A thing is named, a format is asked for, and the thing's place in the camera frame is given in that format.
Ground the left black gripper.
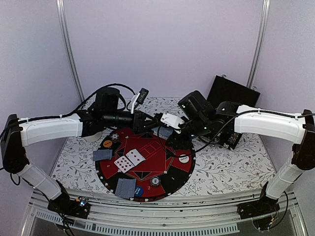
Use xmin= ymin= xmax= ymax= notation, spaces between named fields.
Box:
xmin=103 ymin=109 xmax=158 ymax=132

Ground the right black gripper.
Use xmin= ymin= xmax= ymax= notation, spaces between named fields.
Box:
xmin=164 ymin=116 xmax=210 ymax=151

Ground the blue playing card deck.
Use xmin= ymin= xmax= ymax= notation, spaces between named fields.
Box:
xmin=159 ymin=127 xmax=173 ymax=140

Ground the white dealer button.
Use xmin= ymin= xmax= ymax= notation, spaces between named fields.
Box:
xmin=178 ymin=154 xmax=190 ymax=164

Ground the face-up red diamonds card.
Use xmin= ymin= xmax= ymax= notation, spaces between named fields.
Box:
xmin=114 ymin=156 xmax=135 ymax=173

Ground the orange big blind button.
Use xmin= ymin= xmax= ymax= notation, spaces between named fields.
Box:
xmin=102 ymin=140 xmax=113 ymax=148

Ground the small poker chip stack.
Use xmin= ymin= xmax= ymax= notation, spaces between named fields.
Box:
xmin=150 ymin=177 xmax=161 ymax=187

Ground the blue small blind button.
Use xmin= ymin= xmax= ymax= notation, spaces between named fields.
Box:
xmin=134 ymin=186 xmax=144 ymax=197

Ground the face-down card front seat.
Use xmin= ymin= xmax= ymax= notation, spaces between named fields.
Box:
xmin=115 ymin=189 xmax=123 ymax=198

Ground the face-down card seat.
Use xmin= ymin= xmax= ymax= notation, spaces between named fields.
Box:
xmin=105 ymin=149 xmax=113 ymax=160
xmin=115 ymin=189 xmax=123 ymax=198

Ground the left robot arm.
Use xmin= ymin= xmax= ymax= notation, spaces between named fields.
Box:
xmin=0 ymin=85 xmax=153 ymax=213

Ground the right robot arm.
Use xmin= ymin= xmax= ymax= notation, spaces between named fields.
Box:
xmin=160 ymin=90 xmax=315 ymax=214

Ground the black poker chip case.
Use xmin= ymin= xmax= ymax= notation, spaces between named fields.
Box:
xmin=207 ymin=75 xmax=260 ymax=149

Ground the round red black poker mat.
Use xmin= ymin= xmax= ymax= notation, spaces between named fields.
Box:
xmin=95 ymin=128 xmax=196 ymax=202

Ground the chip row outer right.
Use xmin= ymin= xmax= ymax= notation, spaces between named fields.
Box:
xmin=226 ymin=133 xmax=242 ymax=149

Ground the cream ceramic cup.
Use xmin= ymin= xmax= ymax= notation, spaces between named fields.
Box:
xmin=84 ymin=132 xmax=102 ymax=142

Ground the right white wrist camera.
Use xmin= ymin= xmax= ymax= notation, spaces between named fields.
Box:
xmin=160 ymin=112 xmax=184 ymax=130

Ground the chrome case handle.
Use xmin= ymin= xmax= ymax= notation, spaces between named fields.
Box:
xmin=210 ymin=138 xmax=220 ymax=145

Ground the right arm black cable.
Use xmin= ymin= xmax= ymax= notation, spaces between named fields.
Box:
xmin=157 ymin=110 xmax=315 ymax=158

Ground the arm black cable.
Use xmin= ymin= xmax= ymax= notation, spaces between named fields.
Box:
xmin=0 ymin=83 xmax=136 ymax=138
xmin=157 ymin=110 xmax=315 ymax=158

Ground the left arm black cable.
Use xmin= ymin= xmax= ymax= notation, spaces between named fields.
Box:
xmin=0 ymin=83 xmax=136 ymax=138

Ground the aluminium front rail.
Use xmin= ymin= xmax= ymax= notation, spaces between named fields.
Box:
xmin=21 ymin=188 xmax=308 ymax=236

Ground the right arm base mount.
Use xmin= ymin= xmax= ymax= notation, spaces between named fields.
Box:
xmin=237 ymin=195 xmax=280 ymax=231

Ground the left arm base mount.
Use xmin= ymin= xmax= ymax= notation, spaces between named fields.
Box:
xmin=47 ymin=181 xmax=91 ymax=219

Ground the right aluminium frame post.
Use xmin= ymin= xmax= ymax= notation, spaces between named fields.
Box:
xmin=246 ymin=0 xmax=271 ymax=89

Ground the aluminium frame post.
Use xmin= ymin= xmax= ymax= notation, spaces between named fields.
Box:
xmin=246 ymin=0 xmax=271 ymax=89
xmin=56 ymin=0 xmax=85 ymax=102

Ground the left aluminium frame post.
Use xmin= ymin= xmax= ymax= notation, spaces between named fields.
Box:
xmin=56 ymin=0 xmax=85 ymax=102

